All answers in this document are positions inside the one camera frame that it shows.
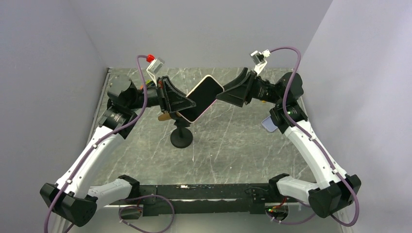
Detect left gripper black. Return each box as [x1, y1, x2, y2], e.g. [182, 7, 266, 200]
[127, 76, 196, 114]

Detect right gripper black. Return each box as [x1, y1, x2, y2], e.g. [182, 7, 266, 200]
[216, 67, 283, 107]

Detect phone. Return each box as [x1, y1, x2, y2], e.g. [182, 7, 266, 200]
[178, 75, 224, 123]

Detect lilac phone case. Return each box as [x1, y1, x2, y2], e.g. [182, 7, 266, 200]
[261, 116, 278, 133]

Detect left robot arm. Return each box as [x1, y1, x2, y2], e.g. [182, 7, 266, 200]
[40, 76, 196, 227]

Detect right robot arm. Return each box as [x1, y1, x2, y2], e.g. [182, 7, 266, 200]
[216, 68, 361, 218]

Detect gold microphone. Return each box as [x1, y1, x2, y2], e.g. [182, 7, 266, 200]
[157, 112, 181, 121]

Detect orange blue toy car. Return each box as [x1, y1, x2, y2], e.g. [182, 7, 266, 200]
[145, 80, 154, 87]

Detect black microphone stand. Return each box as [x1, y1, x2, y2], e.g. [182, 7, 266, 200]
[170, 112, 193, 149]

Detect black base beam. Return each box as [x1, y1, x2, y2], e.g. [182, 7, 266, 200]
[107, 183, 291, 216]

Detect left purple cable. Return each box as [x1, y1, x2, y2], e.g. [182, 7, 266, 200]
[43, 55, 149, 233]

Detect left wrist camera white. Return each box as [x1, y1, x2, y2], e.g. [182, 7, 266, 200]
[146, 54, 165, 86]

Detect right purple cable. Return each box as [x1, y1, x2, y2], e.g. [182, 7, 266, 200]
[270, 46, 360, 227]

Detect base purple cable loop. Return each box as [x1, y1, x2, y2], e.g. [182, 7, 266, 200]
[118, 193, 175, 233]

